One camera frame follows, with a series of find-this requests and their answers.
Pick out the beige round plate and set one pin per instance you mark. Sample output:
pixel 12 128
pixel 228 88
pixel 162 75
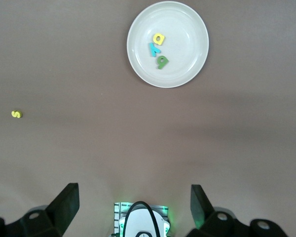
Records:
pixel 185 66

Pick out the cyan letter y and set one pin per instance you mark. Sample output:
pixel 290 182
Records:
pixel 153 50

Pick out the yellow letter s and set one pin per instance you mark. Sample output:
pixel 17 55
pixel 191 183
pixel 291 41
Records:
pixel 16 114

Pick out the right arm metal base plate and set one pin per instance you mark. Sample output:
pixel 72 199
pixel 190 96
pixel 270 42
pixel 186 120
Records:
pixel 117 209

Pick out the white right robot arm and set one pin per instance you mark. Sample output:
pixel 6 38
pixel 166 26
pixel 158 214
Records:
pixel 138 222

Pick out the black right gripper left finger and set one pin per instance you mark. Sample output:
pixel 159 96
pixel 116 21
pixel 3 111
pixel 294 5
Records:
pixel 61 209

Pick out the green letter b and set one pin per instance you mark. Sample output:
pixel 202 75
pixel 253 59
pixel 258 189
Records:
pixel 160 65

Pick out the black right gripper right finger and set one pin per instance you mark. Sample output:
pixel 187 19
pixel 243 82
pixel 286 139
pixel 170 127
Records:
pixel 202 209

